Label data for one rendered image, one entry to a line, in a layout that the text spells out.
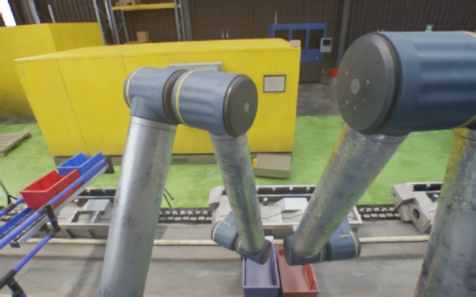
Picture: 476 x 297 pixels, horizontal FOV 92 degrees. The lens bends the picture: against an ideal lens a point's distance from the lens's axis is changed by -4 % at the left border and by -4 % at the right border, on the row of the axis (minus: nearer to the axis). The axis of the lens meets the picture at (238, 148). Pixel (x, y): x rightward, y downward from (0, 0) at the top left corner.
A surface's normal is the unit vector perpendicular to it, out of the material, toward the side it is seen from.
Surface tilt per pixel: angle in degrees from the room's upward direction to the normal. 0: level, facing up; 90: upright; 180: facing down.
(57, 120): 90
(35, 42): 90
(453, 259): 86
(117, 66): 90
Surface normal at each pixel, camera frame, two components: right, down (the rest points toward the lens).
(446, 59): 0.06, -0.14
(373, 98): -0.97, 0.14
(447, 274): -0.88, 0.18
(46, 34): -0.02, 0.47
